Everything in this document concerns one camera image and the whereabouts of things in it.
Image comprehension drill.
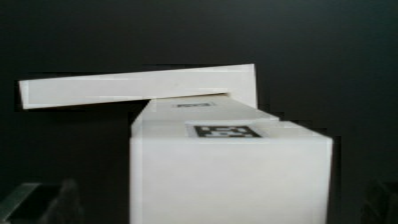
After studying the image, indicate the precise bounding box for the white U-shaped fence frame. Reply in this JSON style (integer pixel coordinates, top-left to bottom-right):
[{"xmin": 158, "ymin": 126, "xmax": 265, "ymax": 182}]
[{"xmin": 18, "ymin": 64, "xmax": 258, "ymax": 109}]

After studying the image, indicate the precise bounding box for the white cabinet top block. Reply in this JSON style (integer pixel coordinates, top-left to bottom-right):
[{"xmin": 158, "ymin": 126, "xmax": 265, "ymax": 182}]
[{"xmin": 130, "ymin": 120, "xmax": 332, "ymax": 224}]

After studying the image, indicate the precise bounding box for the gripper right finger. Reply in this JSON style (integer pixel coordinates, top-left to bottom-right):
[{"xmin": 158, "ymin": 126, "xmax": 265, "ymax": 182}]
[{"xmin": 359, "ymin": 180, "xmax": 398, "ymax": 224}]

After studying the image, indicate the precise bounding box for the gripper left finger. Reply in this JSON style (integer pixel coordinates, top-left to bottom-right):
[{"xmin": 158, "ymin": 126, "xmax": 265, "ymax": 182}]
[{"xmin": 0, "ymin": 179, "xmax": 84, "ymax": 224}]

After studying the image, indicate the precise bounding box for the white cabinet body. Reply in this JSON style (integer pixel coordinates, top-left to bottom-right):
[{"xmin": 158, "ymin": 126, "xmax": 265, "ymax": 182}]
[{"xmin": 135, "ymin": 95, "xmax": 277, "ymax": 122}]

